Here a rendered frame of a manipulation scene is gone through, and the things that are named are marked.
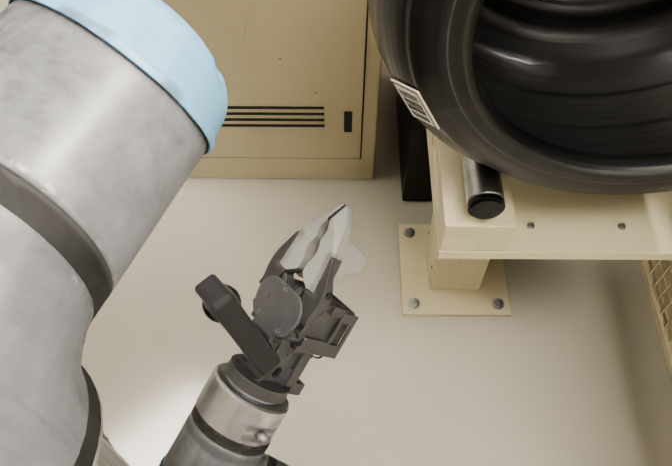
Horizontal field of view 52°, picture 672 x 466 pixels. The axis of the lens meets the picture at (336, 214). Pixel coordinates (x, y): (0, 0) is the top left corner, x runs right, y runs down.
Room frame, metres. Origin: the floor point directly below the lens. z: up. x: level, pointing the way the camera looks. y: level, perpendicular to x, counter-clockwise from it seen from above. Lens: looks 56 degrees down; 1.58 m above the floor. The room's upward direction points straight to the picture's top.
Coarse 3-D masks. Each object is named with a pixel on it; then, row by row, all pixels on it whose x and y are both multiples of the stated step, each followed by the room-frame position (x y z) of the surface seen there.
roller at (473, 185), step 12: (468, 168) 0.52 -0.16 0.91; (480, 168) 0.51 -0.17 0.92; (468, 180) 0.50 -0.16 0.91; (480, 180) 0.49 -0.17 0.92; (492, 180) 0.49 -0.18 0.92; (468, 192) 0.49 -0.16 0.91; (480, 192) 0.48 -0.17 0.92; (492, 192) 0.48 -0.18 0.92; (468, 204) 0.47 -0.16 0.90; (480, 204) 0.47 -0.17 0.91; (492, 204) 0.47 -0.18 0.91; (504, 204) 0.47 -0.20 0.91; (480, 216) 0.47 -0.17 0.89; (492, 216) 0.47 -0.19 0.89
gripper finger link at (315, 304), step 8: (328, 264) 0.34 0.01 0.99; (336, 264) 0.34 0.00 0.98; (328, 272) 0.33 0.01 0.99; (336, 272) 0.34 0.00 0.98; (320, 280) 0.33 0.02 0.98; (328, 280) 0.33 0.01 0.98; (320, 288) 0.32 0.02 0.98; (328, 288) 0.32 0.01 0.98; (304, 296) 0.32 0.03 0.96; (312, 296) 0.32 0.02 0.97; (320, 296) 0.31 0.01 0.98; (328, 296) 0.32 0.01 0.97; (304, 304) 0.31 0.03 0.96; (312, 304) 0.31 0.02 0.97; (320, 304) 0.31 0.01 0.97; (328, 304) 0.31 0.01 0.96; (304, 312) 0.30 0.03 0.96; (312, 312) 0.30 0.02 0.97; (320, 312) 0.30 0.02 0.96; (304, 320) 0.30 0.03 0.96; (312, 320) 0.30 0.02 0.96
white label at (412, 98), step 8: (392, 80) 0.50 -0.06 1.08; (400, 88) 0.49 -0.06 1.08; (408, 88) 0.48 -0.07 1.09; (400, 96) 0.50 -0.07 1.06; (408, 96) 0.49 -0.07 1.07; (416, 96) 0.47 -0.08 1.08; (408, 104) 0.49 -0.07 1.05; (416, 104) 0.48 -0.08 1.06; (424, 104) 0.47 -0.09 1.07; (416, 112) 0.49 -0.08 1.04; (424, 112) 0.48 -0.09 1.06; (424, 120) 0.48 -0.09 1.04; (432, 120) 0.47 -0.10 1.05
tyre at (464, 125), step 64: (384, 0) 0.50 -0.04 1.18; (448, 0) 0.46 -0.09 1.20; (512, 0) 0.74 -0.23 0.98; (576, 0) 0.75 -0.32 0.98; (640, 0) 0.74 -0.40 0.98; (448, 64) 0.46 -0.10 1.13; (512, 64) 0.69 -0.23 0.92; (576, 64) 0.70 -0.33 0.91; (640, 64) 0.69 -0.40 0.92; (448, 128) 0.47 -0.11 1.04; (512, 128) 0.48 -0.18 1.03; (576, 128) 0.58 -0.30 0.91; (640, 128) 0.58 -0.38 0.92; (640, 192) 0.47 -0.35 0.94
